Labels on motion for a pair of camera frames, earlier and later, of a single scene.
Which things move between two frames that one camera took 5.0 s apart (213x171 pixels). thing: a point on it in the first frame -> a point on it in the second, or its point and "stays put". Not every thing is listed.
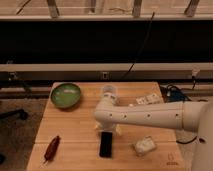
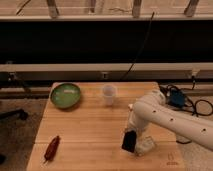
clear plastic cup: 109,93 stays put
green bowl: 65,95 stays put
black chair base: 14,114 stays put
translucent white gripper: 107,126 -> 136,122
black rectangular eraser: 106,141 -> 129,141
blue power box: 174,94 stays put
